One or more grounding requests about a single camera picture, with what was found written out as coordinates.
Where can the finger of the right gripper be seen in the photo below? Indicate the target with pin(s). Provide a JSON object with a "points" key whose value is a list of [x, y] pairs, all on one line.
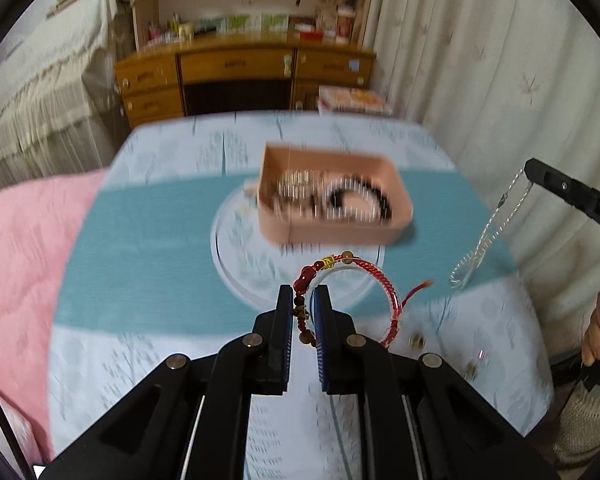
{"points": [[571, 191]]}

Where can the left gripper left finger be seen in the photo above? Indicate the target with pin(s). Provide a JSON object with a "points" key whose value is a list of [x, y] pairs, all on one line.
{"points": [[259, 362]]}

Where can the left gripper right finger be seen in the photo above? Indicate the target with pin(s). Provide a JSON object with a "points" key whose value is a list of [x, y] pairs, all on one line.
{"points": [[348, 362]]}

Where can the pink jewelry tray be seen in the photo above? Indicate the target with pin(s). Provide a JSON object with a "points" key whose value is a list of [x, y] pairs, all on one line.
{"points": [[318, 196]]}

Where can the gold flower earring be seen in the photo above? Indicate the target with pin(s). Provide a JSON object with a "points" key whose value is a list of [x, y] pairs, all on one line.
{"points": [[417, 342]]}

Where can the small clear stud earring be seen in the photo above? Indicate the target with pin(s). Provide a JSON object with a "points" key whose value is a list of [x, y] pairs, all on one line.
{"points": [[475, 364]]}

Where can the teal tree print tablecloth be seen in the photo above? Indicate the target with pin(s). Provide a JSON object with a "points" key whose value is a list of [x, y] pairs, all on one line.
{"points": [[171, 259]]}

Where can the white floral curtain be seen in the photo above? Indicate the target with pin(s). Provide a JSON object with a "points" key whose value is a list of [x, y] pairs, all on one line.
{"points": [[497, 82]]}

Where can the beige knit sleeve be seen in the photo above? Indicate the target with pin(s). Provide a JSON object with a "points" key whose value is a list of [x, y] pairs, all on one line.
{"points": [[578, 436]]}

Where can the stack of books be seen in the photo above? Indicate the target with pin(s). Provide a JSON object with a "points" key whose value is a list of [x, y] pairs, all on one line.
{"points": [[332, 100]]}

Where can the pink quilted blanket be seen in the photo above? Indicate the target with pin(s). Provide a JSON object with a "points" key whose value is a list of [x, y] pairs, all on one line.
{"points": [[39, 223]]}

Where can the wooden desk with drawers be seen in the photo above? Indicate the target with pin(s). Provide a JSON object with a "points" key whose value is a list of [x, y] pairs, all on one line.
{"points": [[199, 57]]}

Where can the cream lace covered bed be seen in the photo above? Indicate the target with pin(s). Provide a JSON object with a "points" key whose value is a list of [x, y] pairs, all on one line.
{"points": [[60, 108]]}

